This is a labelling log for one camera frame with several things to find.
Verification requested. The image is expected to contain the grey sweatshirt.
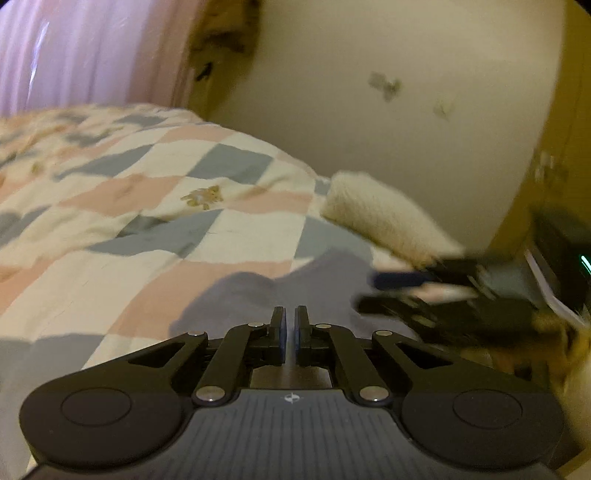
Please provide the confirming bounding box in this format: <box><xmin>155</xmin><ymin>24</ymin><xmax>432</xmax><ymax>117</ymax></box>
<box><xmin>0</xmin><ymin>249</ymin><xmax>416</xmax><ymax>398</ymax></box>

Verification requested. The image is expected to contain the patchwork bear print quilt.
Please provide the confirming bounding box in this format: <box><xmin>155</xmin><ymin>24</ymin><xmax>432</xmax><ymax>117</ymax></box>
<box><xmin>0</xmin><ymin>104</ymin><xmax>462</xmax><ymax>374</ymax></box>

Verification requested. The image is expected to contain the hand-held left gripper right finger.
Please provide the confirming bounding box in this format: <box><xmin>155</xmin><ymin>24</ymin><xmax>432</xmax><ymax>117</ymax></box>
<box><xmin>294</xmin><ymin>305</ymin><xmax>455</xmax><ymax>407</ymax></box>

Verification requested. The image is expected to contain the cream fleece cloth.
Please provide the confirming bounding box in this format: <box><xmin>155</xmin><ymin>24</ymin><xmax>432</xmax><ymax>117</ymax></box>
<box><xmin>321</xmin><ymin>170</ymin><xmax>467</xmax><ymax>268</ymax></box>

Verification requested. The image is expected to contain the pink curtain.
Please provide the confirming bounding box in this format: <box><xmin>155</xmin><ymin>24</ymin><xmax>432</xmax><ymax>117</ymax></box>
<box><xmin>0</xmin><ymin>0</ymin><xmax>204</xmax><ymax>118</ymax></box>

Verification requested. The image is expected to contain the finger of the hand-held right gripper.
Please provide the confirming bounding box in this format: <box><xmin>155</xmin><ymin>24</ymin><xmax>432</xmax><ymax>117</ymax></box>
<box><xmin>370</xmin><ymin>257</ymin><xmax>502</xmax><ymax>291</ymax></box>
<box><xmin>355</xmin><ymin>294</ymin><xmax>488</xmax><ymax>340</ymax></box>

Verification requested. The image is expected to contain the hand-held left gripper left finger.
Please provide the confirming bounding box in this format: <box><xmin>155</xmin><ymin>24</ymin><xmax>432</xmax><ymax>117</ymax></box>
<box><xmin>127</xmin><ymin>306</ymin><xmax>289</xmax><ymax>407</ymax></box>

